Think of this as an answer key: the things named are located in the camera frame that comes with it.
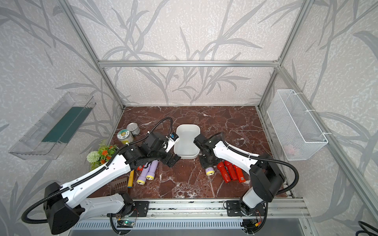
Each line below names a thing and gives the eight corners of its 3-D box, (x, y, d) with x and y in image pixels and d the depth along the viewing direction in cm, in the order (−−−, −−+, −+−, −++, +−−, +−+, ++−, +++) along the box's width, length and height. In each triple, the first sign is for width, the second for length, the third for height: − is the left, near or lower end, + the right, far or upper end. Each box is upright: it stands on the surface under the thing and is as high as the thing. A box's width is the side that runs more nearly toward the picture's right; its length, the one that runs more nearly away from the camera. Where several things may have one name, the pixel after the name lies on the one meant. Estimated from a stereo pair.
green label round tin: (120, 145, 100) (115, 138, 93) (124, 136, 105) (119, 129, 98) (131, 145, 100) (126, 138, 93) (135, 136, 105) (130, 129, 98)
